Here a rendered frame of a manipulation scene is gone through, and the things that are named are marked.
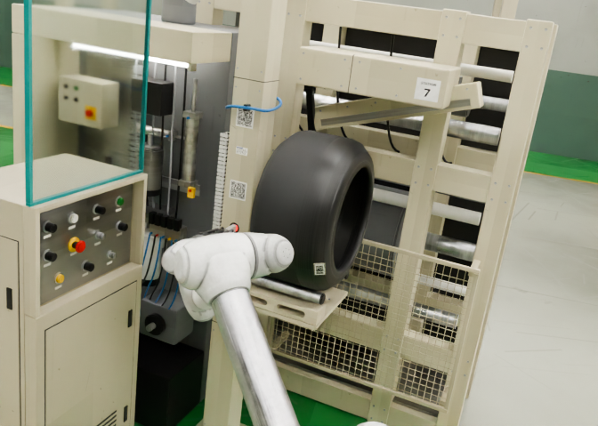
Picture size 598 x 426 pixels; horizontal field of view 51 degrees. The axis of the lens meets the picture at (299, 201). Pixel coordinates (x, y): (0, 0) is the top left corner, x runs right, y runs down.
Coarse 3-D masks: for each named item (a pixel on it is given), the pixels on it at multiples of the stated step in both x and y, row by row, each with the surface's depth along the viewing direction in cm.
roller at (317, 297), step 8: (256, 280) 245; (264, 280) 244; (272, 280) 243; (280, 280) 243; (272, 288) 243; (280, 288) 241; (288, 288) 240; (296, 288) 239; (304, 288) 239; (296, 296) 239; (304, 296) 238; (312, 296) 236; (320, 296) 236; (320, 304) 237
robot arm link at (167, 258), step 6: (186, 240) 220; (174, 246) 215; (180, 246) 215; (168, 252) 213; (174, 252) 212; (162, 258) 214; (168, 258) 212; (162, 264) 214; (168, 264) 212; (168, 270) 213
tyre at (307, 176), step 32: (288, 160) 223; (320, 160) 221; (352, 160) 225; (256, 192) 226; (288, 192) 218; (320, 192) 215; (352, 192) 267; (256, 224) 223; (288, 224) 217; (320, 224) 215; (352, 224) 268; (320, 256) 220; (352, 256) 254; (320, 288) 235
